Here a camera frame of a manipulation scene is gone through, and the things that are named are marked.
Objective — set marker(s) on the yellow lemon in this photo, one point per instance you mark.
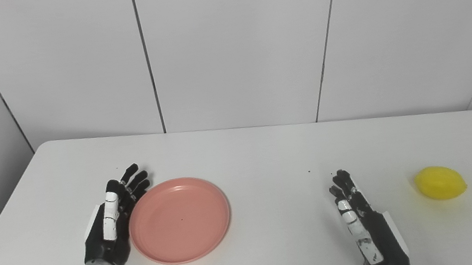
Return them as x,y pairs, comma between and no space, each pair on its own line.
440,183

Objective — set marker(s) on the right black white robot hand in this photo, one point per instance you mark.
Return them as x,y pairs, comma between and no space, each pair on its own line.
376,238

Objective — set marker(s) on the pink round plate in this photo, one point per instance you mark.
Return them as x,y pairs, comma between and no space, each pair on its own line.
179,220

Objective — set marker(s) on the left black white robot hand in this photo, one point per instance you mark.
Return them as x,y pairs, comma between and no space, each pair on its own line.
102,241

